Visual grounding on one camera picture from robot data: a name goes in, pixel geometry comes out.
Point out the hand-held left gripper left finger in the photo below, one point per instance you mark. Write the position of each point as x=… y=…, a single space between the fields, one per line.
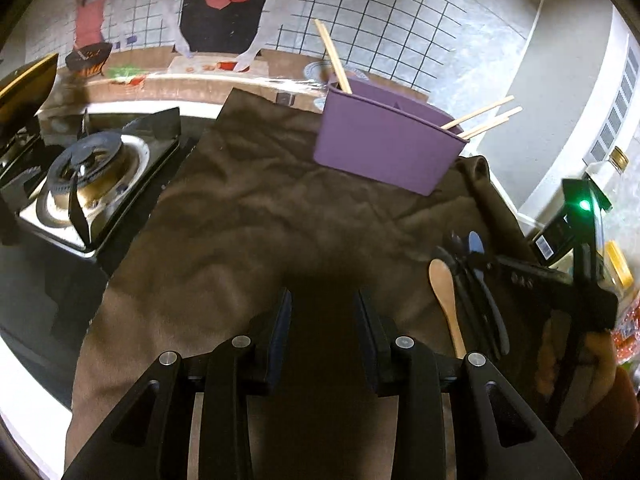
x=280 y=330

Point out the cartoon wall poster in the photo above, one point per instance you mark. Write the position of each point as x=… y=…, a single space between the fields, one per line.
x=220 y=15

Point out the person's right forearm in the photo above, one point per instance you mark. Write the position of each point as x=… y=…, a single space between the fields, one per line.
x=615 y=425

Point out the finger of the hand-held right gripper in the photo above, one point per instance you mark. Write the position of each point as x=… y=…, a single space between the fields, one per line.
x=520 y=270

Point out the person's right hand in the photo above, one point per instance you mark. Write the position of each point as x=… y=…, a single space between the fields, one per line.
x=602 y=355

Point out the brown cloth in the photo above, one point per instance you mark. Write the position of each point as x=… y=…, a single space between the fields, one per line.
x=225 y=220

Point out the dark spoons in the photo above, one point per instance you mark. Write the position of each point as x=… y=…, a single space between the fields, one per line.
x=462 y=300

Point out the white vented panel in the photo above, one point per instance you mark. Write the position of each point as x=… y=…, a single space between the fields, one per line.
x=617 y=105

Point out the wooden spoon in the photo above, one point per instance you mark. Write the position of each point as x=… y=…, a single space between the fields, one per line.
x=442 y=280

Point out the purple utensil holder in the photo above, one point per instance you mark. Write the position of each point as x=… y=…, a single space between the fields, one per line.
x=380 y=145

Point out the chili flake jar yellow lid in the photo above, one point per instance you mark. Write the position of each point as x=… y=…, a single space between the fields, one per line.
x=617 y=267

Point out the clear glass lid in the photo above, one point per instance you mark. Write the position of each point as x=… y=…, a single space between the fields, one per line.
x=317 y=69

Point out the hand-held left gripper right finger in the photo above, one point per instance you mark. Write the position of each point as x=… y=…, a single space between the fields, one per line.
x=364 y=330

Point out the wooden chopstick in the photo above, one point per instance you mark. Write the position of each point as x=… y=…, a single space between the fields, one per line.
x=482 y=130
x=330 y=55
x=336 y=60
x=500 y=118
x=477 y=112

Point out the black gas stove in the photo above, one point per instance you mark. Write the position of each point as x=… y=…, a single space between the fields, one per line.
x=95 y=170

